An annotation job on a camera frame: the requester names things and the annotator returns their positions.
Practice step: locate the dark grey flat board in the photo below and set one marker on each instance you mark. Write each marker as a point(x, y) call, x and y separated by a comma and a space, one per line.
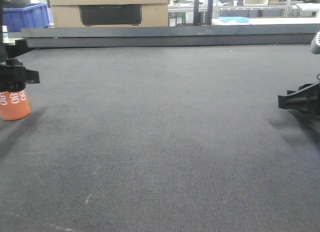
point(210, 35)

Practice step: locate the lower cardboard box black print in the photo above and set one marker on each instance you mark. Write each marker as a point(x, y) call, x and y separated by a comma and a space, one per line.
point(153, 15)

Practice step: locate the black vertical post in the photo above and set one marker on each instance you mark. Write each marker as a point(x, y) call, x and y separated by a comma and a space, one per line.
point(196, 13)

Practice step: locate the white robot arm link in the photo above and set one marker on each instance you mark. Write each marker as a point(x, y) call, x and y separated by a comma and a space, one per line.
point(315, 44)

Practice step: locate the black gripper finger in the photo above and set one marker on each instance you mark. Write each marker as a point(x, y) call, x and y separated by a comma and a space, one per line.
point(14, 76)
point(305, 100)

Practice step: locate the light blue tray background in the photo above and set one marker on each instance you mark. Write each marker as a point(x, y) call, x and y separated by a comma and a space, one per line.
point(234, 20)

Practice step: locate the blue plastic crate background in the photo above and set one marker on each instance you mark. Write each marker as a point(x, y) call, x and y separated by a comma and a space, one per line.
point(35, 15)

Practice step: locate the orange cylindrical 4680 battery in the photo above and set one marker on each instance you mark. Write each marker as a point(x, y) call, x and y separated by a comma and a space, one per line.
point(14, 105)

